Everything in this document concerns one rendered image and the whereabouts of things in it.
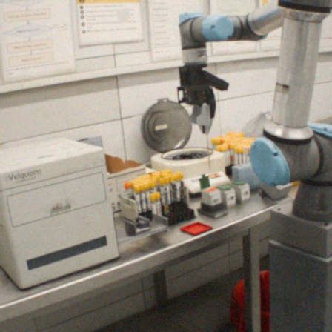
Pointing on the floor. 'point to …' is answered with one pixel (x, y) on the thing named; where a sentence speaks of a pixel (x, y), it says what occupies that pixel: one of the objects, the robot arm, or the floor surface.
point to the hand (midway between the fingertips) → (206, 129)
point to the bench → (33, 304)
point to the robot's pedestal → (299, 290)
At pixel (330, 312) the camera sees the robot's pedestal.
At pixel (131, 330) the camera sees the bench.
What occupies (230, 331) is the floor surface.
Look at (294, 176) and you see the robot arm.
